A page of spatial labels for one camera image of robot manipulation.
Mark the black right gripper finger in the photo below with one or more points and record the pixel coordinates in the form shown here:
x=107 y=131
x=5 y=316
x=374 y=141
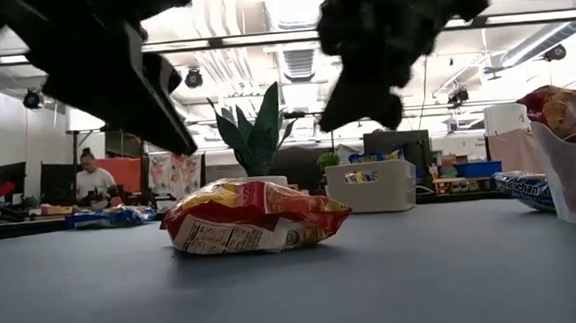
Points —
x=392 y=105
x=349 y=102

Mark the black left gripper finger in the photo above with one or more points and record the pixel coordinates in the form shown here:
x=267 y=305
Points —
x=113 y=87
x=170 y=73

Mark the red Roast Beef ramen pack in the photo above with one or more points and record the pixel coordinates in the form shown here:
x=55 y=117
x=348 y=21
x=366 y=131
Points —
x=565 y=109
x=251 y=209

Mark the black ceiling spot lamp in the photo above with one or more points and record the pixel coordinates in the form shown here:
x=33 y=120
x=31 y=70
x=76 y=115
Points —
x=33 y=99
x=555 y=52
x=194 y=78
x=458 y=96

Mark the small green potted plant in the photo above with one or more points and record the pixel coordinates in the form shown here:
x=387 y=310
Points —
x=329 y=159

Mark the person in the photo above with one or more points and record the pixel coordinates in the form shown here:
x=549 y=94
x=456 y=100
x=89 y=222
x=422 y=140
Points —
x=94 y=181

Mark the green snake plant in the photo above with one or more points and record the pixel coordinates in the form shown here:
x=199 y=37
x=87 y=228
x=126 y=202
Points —
x=256 y=138

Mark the floral print poster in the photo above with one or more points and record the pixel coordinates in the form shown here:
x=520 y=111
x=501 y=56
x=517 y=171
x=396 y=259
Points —
x=173 y=176

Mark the white red patterned box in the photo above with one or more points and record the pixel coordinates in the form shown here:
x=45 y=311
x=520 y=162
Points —
x=462 y=186

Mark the blue plastic tub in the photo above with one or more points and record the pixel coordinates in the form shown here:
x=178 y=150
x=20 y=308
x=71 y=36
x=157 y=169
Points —
x=479 y=168

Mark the white round plant pot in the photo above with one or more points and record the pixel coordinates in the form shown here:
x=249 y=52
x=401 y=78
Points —
x=274 y=181

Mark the white boxy unit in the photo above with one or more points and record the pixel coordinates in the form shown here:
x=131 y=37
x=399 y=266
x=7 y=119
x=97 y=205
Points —
x=506 y=118

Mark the translucent white plastic bin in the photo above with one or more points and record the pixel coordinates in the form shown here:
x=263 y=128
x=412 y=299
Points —
x=564 y=174

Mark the black camera stand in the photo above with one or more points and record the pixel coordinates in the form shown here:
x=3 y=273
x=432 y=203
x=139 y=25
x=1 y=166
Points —
x=300 y=114

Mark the silver ventilation duct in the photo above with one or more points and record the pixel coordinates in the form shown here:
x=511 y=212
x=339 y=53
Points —
x=536 y=46
x=297 y=61

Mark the black metal stand frame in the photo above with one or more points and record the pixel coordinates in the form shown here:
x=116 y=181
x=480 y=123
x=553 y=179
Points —
x=74 y=142

